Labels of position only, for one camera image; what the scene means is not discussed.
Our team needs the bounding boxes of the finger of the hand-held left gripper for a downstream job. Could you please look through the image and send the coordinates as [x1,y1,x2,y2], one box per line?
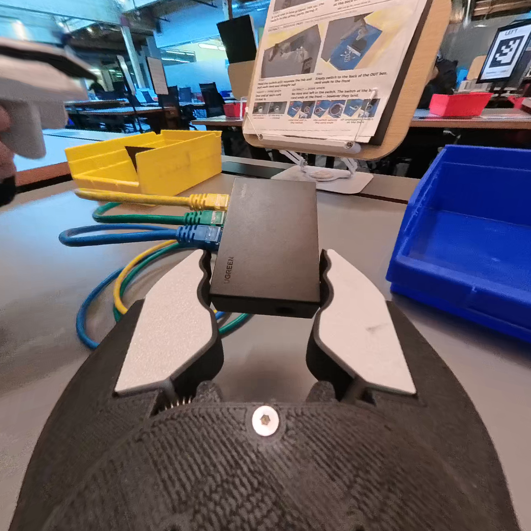
[0,56,91,101]
[0,37,98,80]

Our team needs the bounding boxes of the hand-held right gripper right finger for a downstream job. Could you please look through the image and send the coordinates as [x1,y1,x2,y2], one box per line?
[306,249,417,403]

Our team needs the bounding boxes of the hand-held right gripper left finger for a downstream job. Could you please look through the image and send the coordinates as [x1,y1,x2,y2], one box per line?
[114,249,225,401]

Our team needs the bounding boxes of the blue ethernet cable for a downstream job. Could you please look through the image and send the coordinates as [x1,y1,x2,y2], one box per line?
[59,224,227,349]

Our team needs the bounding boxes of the green ethernet cable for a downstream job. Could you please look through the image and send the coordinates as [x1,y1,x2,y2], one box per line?
[92,202,249,337]

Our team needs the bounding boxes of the black network switch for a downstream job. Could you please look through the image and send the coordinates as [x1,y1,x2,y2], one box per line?
[209,178,322,319]

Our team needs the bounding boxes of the blue plastic bin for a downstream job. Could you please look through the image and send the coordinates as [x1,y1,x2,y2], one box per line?
[386,144,531,343]

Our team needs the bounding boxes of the yellow ethernet cable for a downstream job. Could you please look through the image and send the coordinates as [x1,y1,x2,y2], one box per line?
[74,189,230,316]

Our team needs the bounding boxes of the person's left hand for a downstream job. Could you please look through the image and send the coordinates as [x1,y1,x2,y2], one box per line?
[0,106,18,182]

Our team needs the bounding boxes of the dark wooden table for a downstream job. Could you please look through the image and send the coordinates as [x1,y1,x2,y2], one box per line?
[66,100,180,134]

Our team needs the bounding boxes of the black office chair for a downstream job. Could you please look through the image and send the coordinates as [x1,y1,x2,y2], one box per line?
[166,86,196,127]
[199,82,225,119]

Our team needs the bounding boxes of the white stand base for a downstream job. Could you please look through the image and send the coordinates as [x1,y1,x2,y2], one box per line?
[272,149,374,195]

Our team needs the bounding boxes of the yellow plastic bin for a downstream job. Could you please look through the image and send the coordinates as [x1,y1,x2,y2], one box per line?
[65,130,222,197]

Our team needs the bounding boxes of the black panel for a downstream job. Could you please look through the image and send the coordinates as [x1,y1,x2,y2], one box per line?
[217,14,256,65]

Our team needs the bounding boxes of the instruction sheet on wooden stand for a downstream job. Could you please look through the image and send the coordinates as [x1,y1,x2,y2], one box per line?
[227,0,452,162]

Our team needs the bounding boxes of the printed instruction sheet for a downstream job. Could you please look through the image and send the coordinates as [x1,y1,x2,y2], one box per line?
[243,0,430,144]

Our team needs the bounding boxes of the printed tag sign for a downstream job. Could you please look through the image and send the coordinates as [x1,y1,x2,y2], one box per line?
[476,17,531,84]

